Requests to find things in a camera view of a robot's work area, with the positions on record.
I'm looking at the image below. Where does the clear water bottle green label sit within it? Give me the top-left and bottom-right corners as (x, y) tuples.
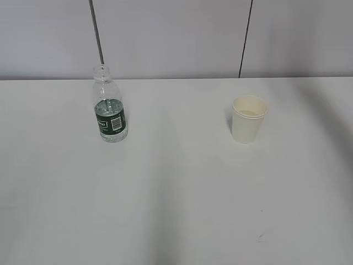
(93, 65), (128, 143)

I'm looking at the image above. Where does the white paper cup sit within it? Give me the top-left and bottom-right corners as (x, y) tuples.
(231, 95), (268, 144)

